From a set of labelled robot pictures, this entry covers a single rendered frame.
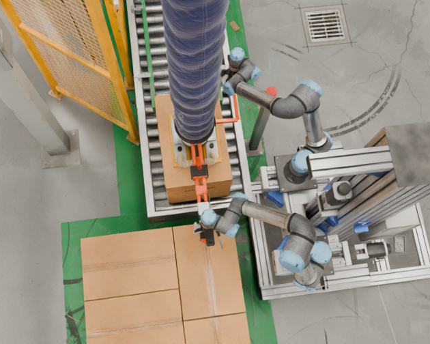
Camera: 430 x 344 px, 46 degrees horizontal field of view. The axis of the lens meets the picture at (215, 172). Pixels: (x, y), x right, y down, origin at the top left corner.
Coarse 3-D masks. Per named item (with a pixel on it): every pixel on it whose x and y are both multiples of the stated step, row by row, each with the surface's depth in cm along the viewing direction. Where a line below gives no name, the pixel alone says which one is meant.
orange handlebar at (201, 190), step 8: (216, 120) 295; (224, 120) 296; (232, 120) 296; (192, 144) 291; (200, 144) 291; (192, 152) 289; (200, 152) 289; (192, 160) 288; (200, 160) 288; (200, 192) 282; (200, 200) 282; (200, 224) 278
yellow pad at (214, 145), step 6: (216, 126) 307; (216, 132) 306; (216, 138) 305; (210, 144) 301; (216, 144) 304; (204, 150) 303; (210, 150) 302; (216, 150) 302; (204, 156) 302; (216, 162) 302
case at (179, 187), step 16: (160, 96) 314; (160, 112) 311; (160, 128) 308; (224, 128) 309; (160, 144) 305; (224, 144) 306; (224, 160) 303; (176, 176) 300; (208, 176) 300; (224, 176) 301; (176, 192) 310; (192, 192) 316; (208, 192) 322; (224, 192) 329
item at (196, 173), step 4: (192, 164) 285; (196, 164) 285; (204, 164) 287; (192, 168) 286; (196, 168) 286; (204, 168) 286; (192, 172) 285; (196, 172) 285; (200, 172) 285; (204, 172) 286; (192, 176) 285; (196, 176) 285; (200, 176) 284; (204, 176) 284
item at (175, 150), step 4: (168, 116) 308; (172, 116) 308; (172, 120) 307; (172, 124) 306; (172, 128) 305; (172, 132) 304; (172, 136) 304; (172, 140) 304; (172, 144) 303; (180, 144) 303; (172, 148) 302; (176, 148) 302; (180, 148) 299; (184, 148) 302; (172, 152) 302; (176, 152) 301; (180, 152) 301; (184, 152) 301; (172, 156) 301; (176, 156) 300; (184, 156) 301; (188, 156) 301; (176, 160) 300; (184, 160) 300; (176, 164) 299
